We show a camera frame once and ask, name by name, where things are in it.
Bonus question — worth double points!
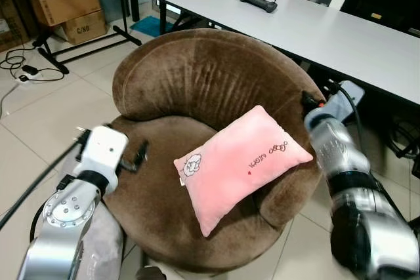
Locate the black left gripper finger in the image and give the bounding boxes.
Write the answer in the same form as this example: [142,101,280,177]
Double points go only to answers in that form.
[131,139,151,170]

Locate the pink pillow with sheep print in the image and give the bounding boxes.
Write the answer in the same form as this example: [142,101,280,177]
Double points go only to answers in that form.
[173,105,314,238]

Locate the brown round plush sofa chair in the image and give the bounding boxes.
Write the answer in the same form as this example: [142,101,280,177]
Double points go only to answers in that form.
[103,28,327,275]

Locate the teal floor mat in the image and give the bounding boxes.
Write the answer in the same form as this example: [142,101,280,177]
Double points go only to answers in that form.
[129,16,175,37]

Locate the long white table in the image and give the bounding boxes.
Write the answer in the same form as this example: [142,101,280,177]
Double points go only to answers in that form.
[144,0,420,106]

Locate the black handheld controller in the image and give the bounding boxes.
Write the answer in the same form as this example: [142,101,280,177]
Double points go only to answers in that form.
[239,0,279,14]

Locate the small printed cardboard box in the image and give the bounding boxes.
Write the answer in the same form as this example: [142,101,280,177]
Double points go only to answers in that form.
[62,9,108,46]

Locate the large plain cardboard box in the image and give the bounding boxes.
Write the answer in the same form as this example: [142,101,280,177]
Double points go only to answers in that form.
[29,0,103,27]

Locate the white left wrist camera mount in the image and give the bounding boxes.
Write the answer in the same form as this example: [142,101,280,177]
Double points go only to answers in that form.
[77,125,129,193]

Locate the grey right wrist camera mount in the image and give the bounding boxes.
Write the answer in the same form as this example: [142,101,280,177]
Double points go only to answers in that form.
[325,81,366,121]

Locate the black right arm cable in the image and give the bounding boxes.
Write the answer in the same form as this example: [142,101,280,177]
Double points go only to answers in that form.
[328,81,366,157]

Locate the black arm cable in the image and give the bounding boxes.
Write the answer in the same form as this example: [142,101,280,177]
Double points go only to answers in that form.
[0,141,81,231]
[328,81,366,157]

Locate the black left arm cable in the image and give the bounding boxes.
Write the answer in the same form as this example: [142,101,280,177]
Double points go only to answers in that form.
[0,141,81,231]

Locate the black cable bundle under table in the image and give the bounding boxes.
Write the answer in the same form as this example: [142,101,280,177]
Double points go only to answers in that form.
[384,111,420,180]

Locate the black metal rack frame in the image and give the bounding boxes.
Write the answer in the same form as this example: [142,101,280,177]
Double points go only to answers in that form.
[31,0,142,75]

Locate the white power strip with cables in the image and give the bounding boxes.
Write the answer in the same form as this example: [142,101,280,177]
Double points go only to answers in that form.
[0,47,66,85]

